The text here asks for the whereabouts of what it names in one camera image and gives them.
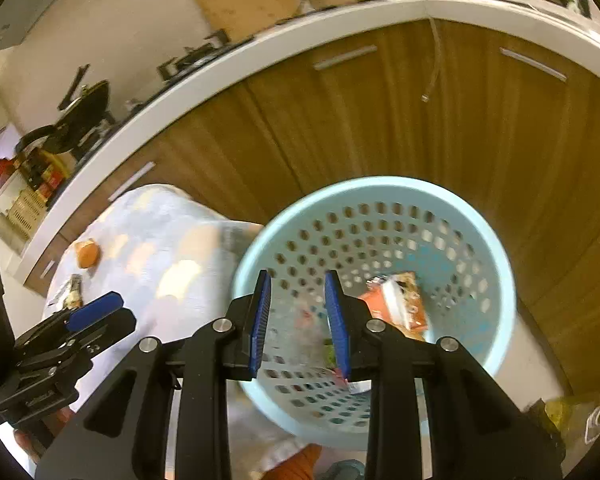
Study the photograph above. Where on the yellow plastic basket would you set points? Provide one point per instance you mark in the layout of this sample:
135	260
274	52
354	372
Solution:
25	207

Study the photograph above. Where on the fan-patterned tablecloth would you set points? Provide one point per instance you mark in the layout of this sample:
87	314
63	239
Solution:
155	260

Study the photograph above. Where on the orange cloth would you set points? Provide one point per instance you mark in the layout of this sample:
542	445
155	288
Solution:
297	462

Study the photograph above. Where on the dark sauce bottle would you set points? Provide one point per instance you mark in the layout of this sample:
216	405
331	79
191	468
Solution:
34	167
52	177

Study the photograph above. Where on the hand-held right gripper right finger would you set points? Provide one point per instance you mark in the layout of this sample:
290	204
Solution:
337	325

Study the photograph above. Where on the black gas stove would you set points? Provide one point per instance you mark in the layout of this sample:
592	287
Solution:
192	55

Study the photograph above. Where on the orange printed packet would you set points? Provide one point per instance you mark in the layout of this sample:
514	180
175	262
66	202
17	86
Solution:
400	305

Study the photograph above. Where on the red bag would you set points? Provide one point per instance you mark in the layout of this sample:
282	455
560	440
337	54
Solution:
6	166

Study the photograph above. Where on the teal stool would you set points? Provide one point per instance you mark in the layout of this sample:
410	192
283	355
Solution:
345	471

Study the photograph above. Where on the yellow plastic bag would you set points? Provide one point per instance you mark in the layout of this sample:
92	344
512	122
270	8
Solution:
565	410

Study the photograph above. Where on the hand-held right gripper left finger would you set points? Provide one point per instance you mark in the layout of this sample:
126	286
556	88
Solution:
260	325

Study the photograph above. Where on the light blue plastic basket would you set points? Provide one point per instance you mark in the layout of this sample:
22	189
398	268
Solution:
390	186

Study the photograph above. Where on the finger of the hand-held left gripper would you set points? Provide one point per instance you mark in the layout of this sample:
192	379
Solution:
97	306
107	327

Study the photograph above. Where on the black wok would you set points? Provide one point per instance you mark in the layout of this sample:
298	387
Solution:
75	120

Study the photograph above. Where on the steel thermos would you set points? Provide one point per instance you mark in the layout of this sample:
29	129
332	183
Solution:
10	232

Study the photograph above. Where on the orange sweet potato piece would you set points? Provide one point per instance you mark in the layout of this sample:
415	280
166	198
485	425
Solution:
87	256

